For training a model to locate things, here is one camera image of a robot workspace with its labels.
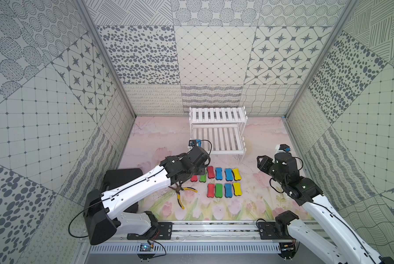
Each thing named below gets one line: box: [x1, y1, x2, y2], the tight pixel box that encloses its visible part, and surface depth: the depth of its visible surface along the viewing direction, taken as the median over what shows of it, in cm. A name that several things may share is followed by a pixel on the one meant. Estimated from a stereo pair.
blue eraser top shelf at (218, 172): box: [215, 167, 223, 181], surface depth 95 cm
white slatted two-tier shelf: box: [189, 106, 248, 165], surface depth 92 cm
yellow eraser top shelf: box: [231, 167, 242, 181], surface depth 93 cm
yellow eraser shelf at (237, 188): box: [232, 182, 243, 197], surface depth 88 cm
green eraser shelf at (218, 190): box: [214, 183, 223, 198], surface depth 90 cm
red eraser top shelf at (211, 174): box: [206, 166, 215, 179], surface depth 95 cm
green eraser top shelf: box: [199, 171, 207, 183], surface depth 92 cm
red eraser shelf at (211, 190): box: [206, 183, 215, 198], surface depth 88 cm
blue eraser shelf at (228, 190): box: [223, 183, 233, 198], surface depth 88 cm
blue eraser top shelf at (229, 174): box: [224, 168, 234, 181], surface depth 94 cm
